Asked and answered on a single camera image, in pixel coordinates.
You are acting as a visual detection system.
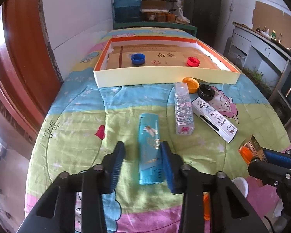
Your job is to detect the white kitchen cabinet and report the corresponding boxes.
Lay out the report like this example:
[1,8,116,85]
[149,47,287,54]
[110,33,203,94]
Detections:
[231,22,291,118]

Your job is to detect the teal lighter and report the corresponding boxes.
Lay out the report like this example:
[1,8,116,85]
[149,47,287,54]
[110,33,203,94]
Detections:
[138,113,164,185]

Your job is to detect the wooden door frame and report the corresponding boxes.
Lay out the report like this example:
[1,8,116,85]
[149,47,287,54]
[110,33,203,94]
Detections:
[0,0,64,142]

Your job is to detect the brown cardboard sheet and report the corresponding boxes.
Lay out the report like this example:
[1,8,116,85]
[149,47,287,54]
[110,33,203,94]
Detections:
[107,44,236,72]

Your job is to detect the black bottle cap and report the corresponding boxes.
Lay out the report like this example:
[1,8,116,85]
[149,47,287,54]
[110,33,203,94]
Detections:
[197,84,215,101]

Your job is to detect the dark grey refrigerator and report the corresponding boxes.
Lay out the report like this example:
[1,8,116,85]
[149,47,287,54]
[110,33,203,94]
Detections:
[184,0,223,52]

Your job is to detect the orange bottle cap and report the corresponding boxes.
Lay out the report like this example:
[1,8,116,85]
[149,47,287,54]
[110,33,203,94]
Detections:
[182,77,200,94]

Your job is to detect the plastic bag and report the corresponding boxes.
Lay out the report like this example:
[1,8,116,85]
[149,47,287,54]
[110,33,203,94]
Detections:
[176,8,191,25]

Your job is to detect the shallow orange-rimmed box tray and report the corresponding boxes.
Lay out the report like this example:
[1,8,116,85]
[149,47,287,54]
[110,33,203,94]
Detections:
[93,36,241,88]

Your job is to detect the red bottle cap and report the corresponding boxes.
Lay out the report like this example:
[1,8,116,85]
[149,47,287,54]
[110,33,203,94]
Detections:
[186,57,201,67]

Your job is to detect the clear floral lighter case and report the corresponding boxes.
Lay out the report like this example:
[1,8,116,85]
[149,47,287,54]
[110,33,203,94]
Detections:
[175,83,195,136]

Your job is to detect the green table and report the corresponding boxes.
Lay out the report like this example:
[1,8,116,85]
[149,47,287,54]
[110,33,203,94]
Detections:
[113,21,198,37]

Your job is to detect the white bottle cap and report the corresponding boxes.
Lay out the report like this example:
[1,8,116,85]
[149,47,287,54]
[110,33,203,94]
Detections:
[231,177,249,198]

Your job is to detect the blue bottle cap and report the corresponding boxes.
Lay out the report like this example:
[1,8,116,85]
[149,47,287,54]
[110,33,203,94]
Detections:
[131,53,146,66]

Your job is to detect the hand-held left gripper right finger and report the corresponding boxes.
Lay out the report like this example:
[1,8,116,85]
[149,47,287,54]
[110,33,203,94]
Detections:
[159,141,269,233]

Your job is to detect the cardboard wall panel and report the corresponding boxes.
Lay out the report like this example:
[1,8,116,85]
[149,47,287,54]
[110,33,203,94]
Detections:
[252,1,291,33]

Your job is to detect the potted green plants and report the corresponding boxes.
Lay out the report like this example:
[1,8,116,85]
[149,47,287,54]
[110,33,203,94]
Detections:
[242,67,273,96]

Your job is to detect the small gold box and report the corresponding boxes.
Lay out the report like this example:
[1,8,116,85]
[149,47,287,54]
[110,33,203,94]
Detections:
[238,136,266,166]

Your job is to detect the metal storage shelf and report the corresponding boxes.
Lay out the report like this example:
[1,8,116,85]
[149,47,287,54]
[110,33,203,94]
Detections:
[130,0,181,24]

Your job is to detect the white sticker-covered box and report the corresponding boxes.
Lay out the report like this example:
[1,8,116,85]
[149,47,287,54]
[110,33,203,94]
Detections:
[191,97,239,144]

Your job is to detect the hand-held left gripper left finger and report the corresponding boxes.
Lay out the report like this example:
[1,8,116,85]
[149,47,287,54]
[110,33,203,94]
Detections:
[17,141,126,233]

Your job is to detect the blue water jug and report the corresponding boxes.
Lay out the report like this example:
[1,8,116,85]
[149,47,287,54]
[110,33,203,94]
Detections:
[112,0,143,23]

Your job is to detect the orange plastic piece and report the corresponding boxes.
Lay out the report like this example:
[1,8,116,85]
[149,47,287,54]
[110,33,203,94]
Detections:
[203,191,211,221]

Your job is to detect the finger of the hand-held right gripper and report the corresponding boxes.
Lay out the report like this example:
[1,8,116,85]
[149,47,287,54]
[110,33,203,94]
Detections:
[247,159,291,188]
[261,144,291,170]

